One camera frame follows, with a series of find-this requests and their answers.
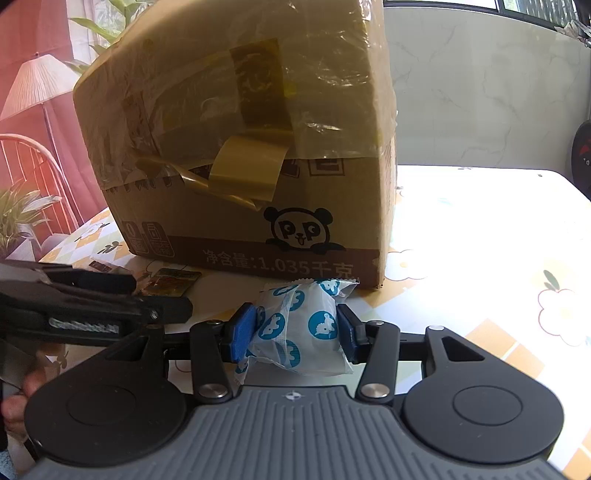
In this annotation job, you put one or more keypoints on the white blue printed packet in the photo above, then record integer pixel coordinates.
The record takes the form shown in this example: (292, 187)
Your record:
(297, 329)

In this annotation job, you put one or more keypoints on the black exercise bike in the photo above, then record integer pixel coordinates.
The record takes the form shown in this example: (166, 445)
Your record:
(581, 159)

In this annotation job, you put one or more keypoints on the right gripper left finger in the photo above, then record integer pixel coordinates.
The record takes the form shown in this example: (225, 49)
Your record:
(213, 344)

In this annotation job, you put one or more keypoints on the cardboard box with plastic liner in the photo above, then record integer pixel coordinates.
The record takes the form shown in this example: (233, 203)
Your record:
(248, 136)

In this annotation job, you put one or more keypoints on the person's left hand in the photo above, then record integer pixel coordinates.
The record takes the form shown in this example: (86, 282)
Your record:
(13, 407)

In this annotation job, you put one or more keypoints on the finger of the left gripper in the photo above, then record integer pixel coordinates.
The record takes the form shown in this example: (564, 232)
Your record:
(112, 283)
(70, 303)

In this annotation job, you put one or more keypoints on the red printed wall curtain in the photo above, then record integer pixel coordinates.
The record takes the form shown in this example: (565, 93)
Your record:
(31, 29)

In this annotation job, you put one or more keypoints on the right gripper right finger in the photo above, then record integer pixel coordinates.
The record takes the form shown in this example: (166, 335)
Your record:
(376, 345)

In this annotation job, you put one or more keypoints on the dark brown chocolate packet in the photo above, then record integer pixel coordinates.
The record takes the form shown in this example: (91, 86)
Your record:
(170, 282)

